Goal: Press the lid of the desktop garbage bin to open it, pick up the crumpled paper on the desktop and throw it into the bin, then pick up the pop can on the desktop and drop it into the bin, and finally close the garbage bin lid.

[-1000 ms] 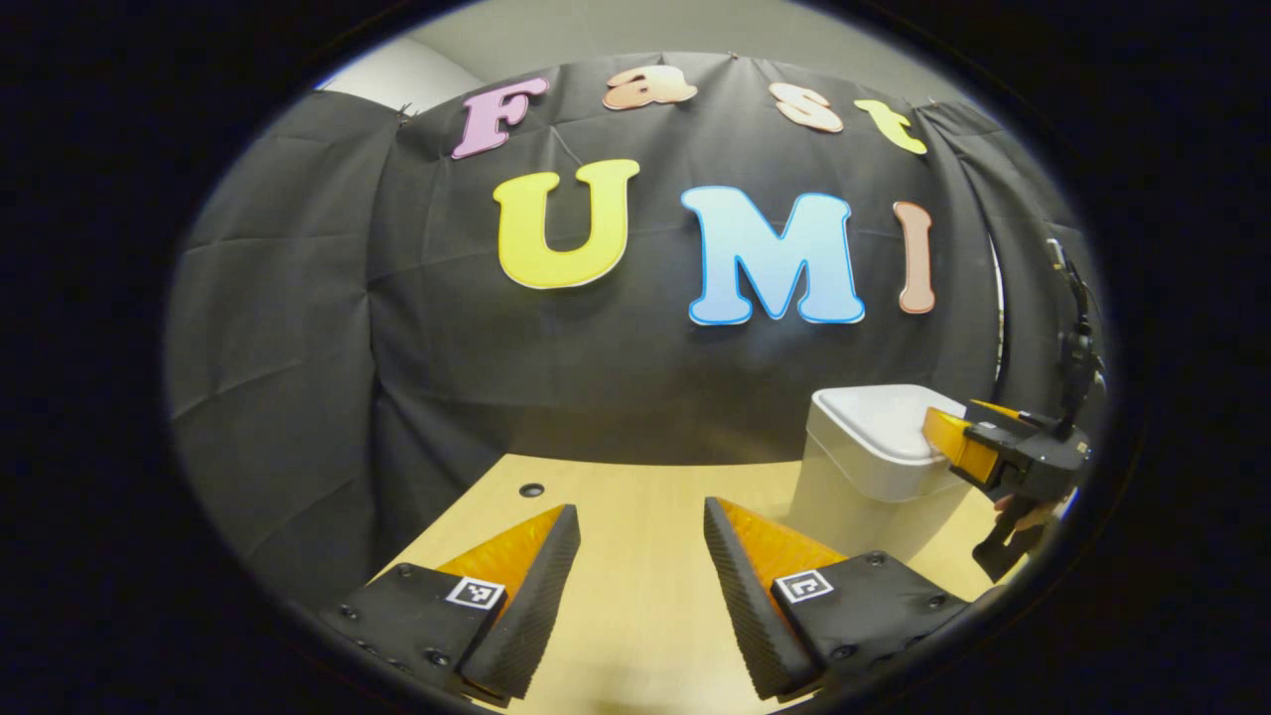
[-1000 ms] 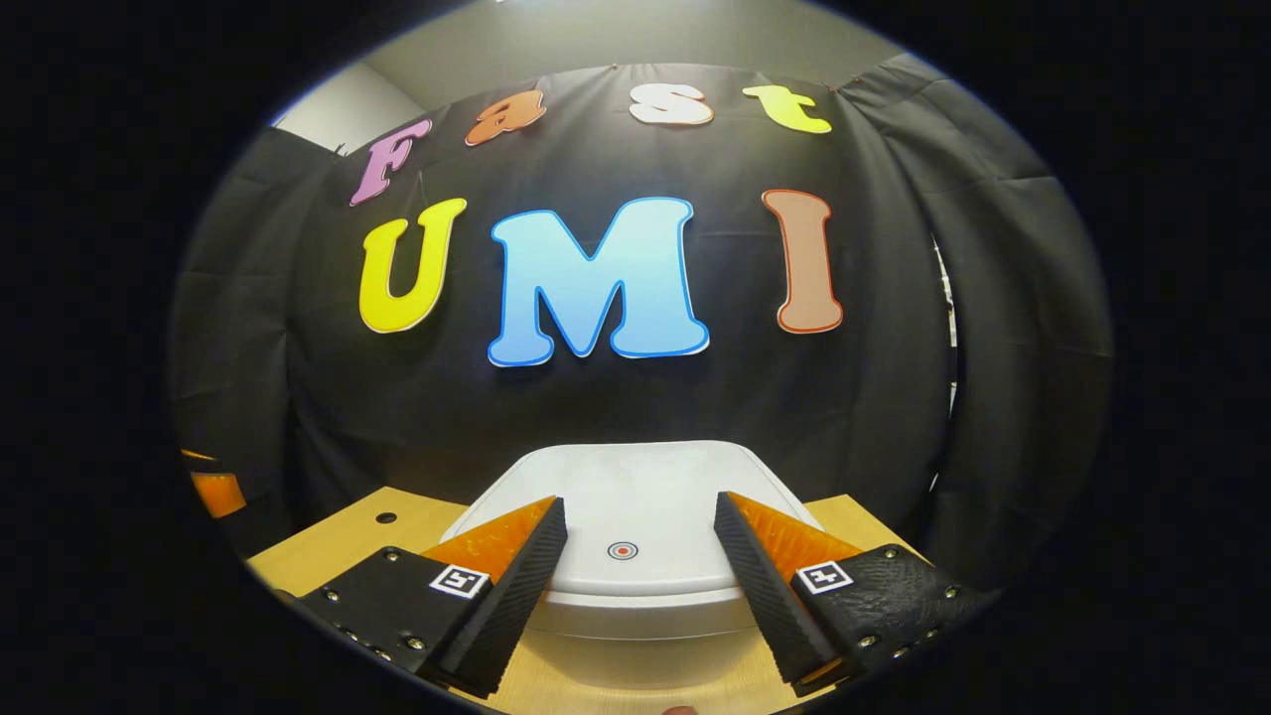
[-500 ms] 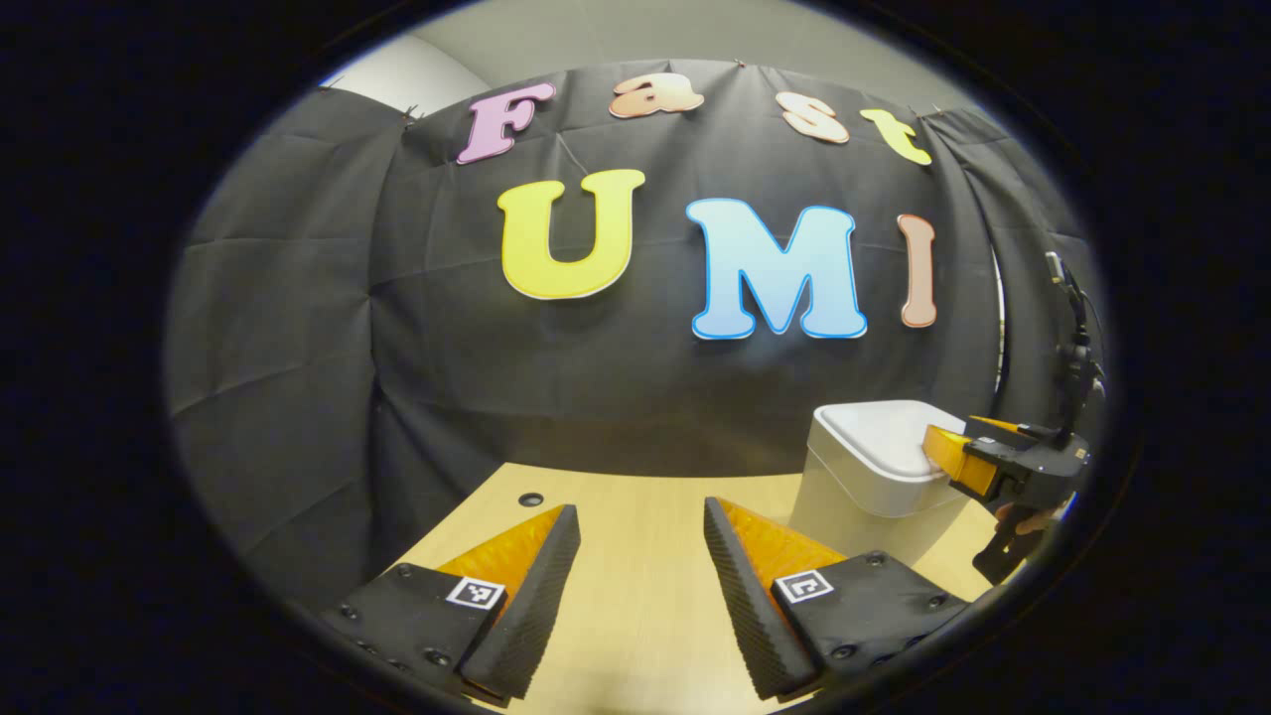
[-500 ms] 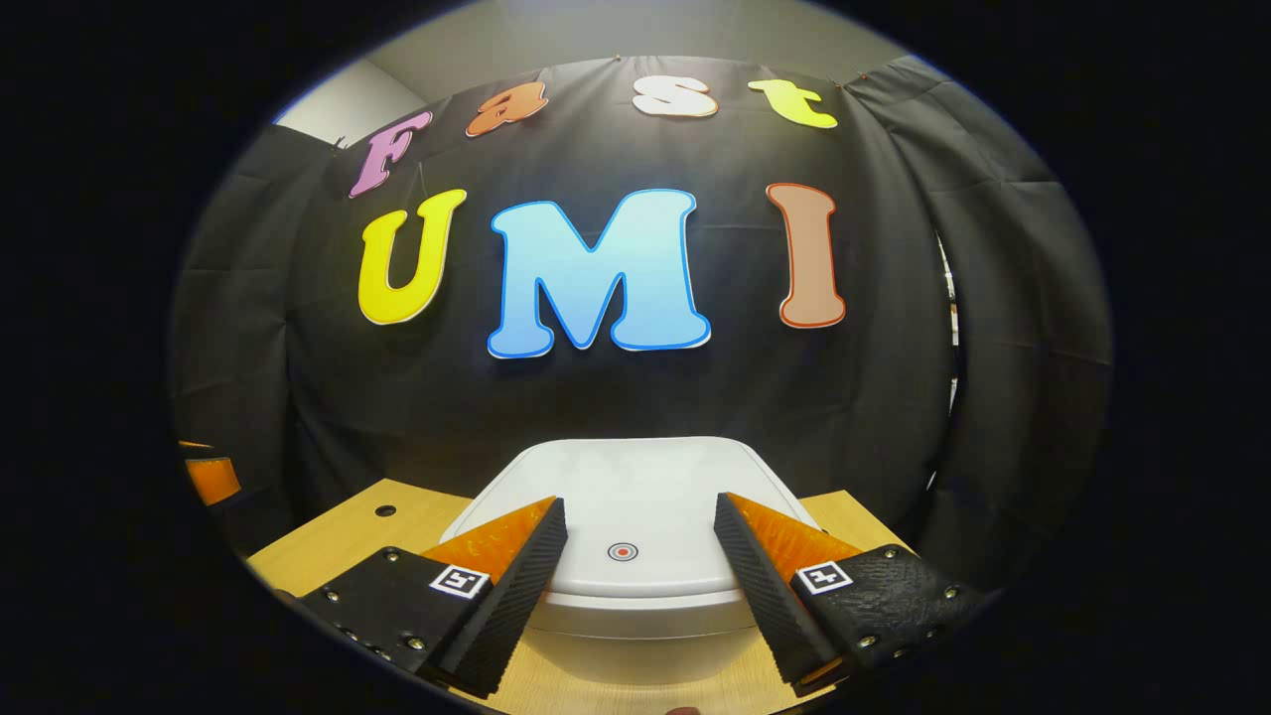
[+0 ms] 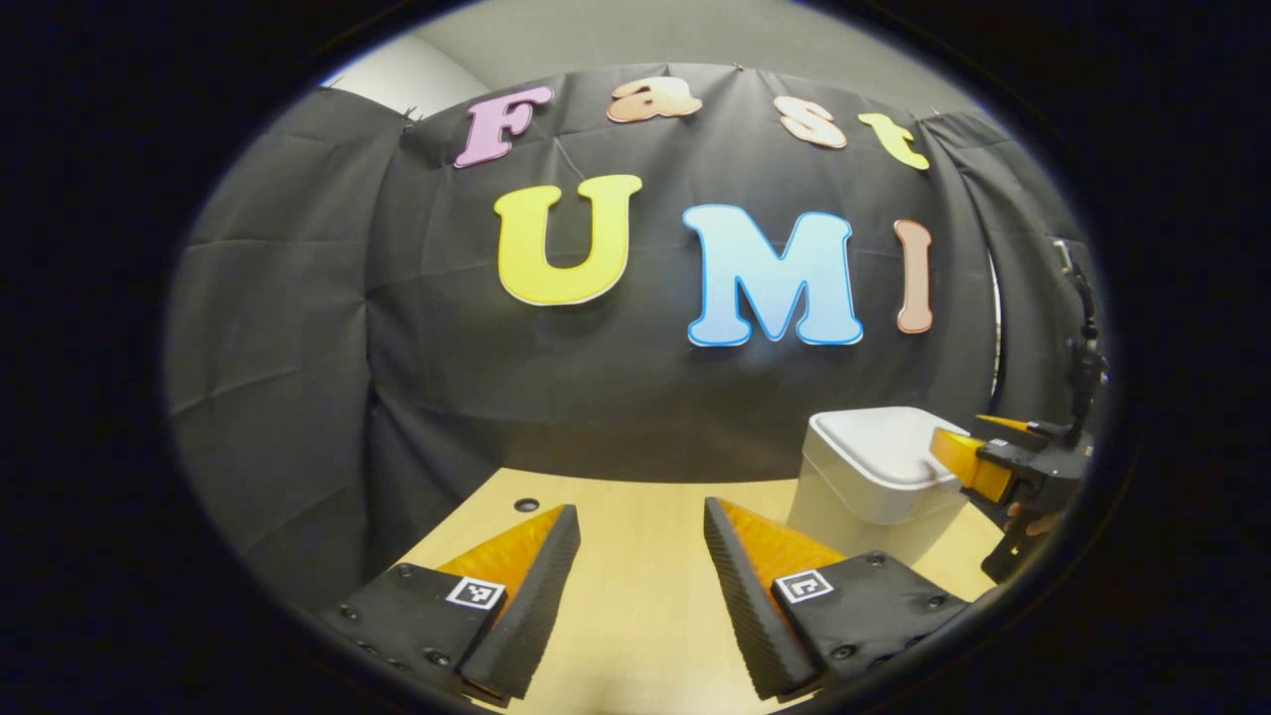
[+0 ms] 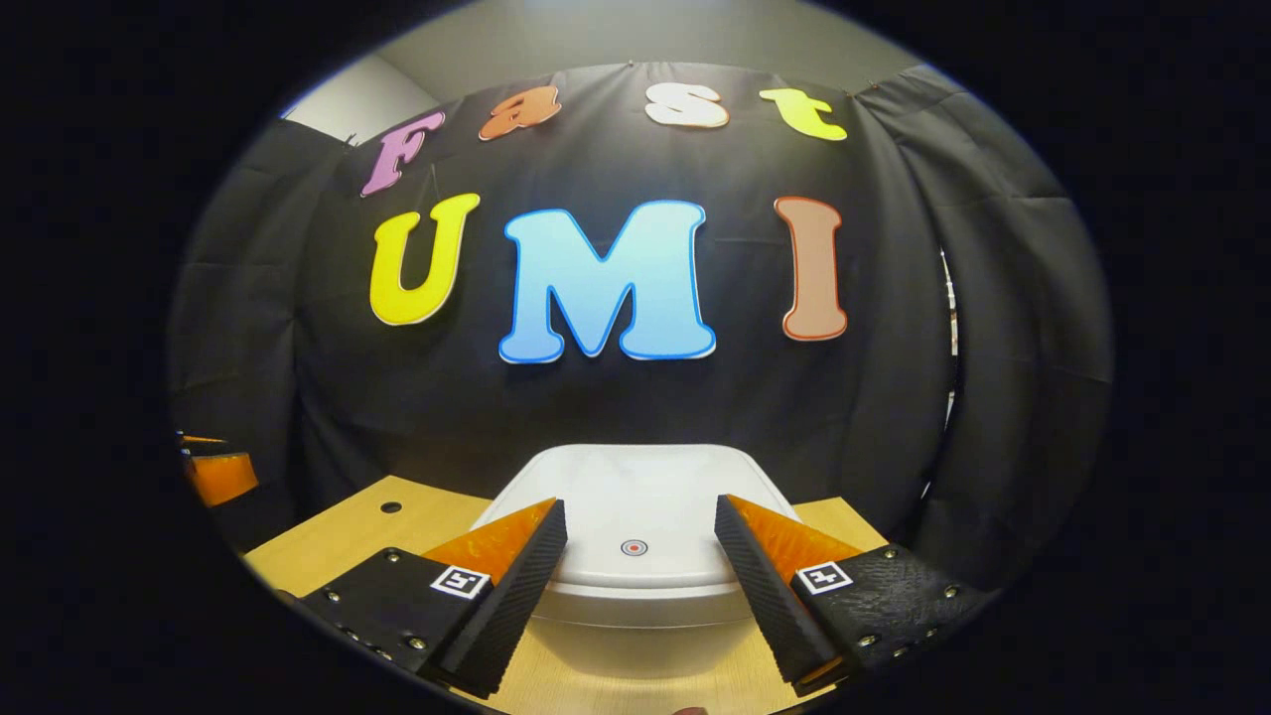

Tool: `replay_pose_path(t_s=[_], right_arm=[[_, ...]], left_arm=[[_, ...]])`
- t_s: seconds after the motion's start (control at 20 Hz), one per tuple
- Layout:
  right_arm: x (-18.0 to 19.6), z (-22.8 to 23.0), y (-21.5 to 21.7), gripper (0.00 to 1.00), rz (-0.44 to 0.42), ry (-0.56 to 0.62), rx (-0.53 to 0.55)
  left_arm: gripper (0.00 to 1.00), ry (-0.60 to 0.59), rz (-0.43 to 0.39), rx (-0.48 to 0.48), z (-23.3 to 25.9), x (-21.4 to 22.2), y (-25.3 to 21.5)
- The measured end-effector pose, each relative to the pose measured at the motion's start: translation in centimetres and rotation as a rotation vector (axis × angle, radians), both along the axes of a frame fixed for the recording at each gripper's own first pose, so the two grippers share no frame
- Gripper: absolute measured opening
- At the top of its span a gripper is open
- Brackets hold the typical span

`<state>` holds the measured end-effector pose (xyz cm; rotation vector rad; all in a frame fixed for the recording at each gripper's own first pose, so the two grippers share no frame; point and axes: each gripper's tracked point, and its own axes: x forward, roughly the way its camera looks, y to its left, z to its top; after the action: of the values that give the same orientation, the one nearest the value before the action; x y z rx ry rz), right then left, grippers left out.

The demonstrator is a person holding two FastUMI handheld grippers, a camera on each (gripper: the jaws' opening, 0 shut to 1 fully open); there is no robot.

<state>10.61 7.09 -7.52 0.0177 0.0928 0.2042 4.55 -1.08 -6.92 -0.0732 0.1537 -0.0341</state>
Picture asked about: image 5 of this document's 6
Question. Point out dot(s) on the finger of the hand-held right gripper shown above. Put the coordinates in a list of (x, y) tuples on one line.
[(1013, 427), (968, 462)]

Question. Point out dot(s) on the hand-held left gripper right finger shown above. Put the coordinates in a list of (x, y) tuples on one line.
[(755, 616)]

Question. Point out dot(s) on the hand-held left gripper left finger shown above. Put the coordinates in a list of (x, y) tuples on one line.
[(531, 616)]

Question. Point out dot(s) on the white desktop garbage bin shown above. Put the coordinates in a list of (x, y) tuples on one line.
[(874, 447)]

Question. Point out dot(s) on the light wooden desktop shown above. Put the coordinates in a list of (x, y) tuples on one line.
[(645, 596)]

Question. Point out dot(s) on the black backdrop cloth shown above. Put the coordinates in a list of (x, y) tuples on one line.
[(596, 377)]

